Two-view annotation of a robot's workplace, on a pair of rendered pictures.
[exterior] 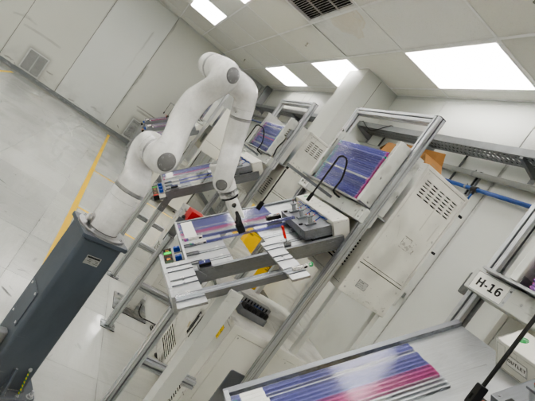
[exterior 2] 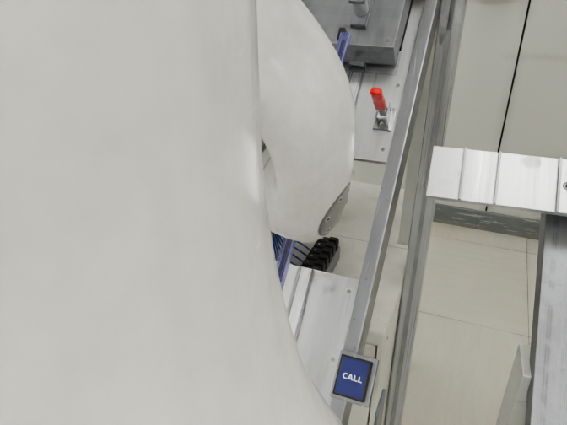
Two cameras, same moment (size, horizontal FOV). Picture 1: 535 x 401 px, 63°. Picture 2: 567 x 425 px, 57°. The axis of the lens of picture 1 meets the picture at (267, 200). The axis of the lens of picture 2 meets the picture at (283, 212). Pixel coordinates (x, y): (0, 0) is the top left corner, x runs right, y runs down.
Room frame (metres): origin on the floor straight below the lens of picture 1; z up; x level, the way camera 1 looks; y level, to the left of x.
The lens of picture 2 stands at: (1.54, 0.47, 1.28)
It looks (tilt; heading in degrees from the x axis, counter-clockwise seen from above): 28 degrees down; 314
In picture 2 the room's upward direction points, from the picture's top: straight up
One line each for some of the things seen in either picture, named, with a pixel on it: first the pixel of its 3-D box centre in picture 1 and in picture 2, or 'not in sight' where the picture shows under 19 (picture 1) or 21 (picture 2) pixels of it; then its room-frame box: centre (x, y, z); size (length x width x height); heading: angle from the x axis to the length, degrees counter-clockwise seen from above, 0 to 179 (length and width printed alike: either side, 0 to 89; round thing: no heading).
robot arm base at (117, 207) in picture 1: (115, 210); not in sight; (1.64, 0.44, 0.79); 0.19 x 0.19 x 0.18
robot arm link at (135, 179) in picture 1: (144, 161); not in sight; (1.66, 0.47, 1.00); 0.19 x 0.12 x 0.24; 43
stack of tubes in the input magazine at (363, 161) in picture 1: (356, 171); not in sight; (2.27, -0.28, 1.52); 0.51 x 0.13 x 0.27; 22
